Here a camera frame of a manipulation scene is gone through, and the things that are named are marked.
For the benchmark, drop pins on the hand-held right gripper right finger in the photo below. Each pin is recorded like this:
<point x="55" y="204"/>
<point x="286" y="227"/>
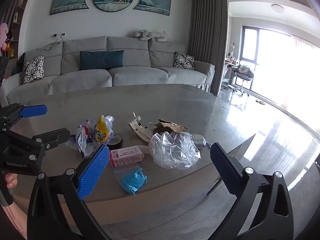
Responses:
<point x="225" y="170"/>

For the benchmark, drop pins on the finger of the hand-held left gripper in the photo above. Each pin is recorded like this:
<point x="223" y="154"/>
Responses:
<point x="33" y="111"/>
<point x="57" y="135"/>

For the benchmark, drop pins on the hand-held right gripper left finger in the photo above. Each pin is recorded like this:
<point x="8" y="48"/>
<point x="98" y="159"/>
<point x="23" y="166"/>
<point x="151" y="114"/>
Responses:
<point x="93" y="170"/>

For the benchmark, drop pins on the clear plastic wrapper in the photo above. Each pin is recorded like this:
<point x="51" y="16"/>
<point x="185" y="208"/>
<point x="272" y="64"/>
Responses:
<point x="82" y="142"/>

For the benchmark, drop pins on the pink paper box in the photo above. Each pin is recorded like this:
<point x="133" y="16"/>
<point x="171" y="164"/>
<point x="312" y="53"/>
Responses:
<point x="125" y="156"/>

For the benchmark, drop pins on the black tape roll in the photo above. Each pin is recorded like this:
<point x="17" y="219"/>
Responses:
<point x="120" y="142"/>

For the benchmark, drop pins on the blue glove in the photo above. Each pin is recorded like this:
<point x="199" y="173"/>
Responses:
<point x="132" y="180"/>

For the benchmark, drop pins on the yellow snack wrapper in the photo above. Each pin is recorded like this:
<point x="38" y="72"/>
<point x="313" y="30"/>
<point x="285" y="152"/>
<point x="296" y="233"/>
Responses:
<point x="101" y="128"/>

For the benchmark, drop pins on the large clear plastic bag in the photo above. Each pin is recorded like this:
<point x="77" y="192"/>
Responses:
<point x="175" y="152"/>

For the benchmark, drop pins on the person's left hand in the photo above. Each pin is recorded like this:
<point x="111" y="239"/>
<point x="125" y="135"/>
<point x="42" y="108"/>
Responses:
<point x="11" y="181"/>

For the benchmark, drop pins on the white round device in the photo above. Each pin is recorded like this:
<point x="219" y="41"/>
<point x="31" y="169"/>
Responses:
<point x="200" y="138"/>

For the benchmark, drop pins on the black white floral pillow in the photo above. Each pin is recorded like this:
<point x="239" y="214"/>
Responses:
<point x="183" y="60"/>
<point x="33" y="68"/>

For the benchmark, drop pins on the white plastic part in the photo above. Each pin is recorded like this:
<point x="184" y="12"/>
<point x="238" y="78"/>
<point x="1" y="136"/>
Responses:
<point x="140" y="131"/>

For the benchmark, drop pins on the brown cardboard piece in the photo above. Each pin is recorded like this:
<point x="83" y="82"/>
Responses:
<point x="170" y="127"/>

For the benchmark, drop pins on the grey marble top table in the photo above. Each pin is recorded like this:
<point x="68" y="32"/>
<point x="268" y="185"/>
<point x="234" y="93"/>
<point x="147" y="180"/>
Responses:
<point x="155" y="205"/>

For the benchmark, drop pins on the pair of slippers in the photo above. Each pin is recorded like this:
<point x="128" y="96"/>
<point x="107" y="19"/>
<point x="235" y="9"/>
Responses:
<point x="260" y="102"/>

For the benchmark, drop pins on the pink plush toy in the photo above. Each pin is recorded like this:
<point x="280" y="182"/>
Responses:
<point x="3" y="35"/>

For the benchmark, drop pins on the teal pillow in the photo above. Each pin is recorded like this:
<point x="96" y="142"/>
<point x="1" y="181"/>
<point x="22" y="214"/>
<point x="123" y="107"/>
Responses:
<point x="101" y="60"/>

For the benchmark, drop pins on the swivel chair with clothes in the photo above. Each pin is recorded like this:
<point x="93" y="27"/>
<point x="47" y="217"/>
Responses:
<point x="243" y="73"/>

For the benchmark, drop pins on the grey fabric sofa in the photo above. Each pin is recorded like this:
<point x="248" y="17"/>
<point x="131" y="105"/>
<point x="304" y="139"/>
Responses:
<point x="137" y="77"/>

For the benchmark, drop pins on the cluttered white desk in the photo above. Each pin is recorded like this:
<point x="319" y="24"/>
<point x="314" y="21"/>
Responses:
<point x="230" y="65"/>

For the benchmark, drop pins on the sheer white curtain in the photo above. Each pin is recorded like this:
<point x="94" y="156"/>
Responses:
<point x="302" y="75"/>

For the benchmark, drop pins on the large window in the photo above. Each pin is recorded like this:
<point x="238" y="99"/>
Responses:
<point x="250" y="45"/>

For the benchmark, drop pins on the grey curtain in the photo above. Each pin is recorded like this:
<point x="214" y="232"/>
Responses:
<point x="207" y="42"/>

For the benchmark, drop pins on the grey plush toy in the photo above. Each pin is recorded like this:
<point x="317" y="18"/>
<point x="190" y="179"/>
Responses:
<point x="147" y="35"/>

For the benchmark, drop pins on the round ceiling lamp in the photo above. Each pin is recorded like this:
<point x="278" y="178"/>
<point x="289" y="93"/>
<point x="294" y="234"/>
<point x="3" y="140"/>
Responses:
<point x="277" y="8"/>

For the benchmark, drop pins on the wooden wall shelf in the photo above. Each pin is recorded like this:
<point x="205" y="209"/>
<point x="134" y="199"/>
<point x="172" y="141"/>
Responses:
<point x="17" y="17"/>

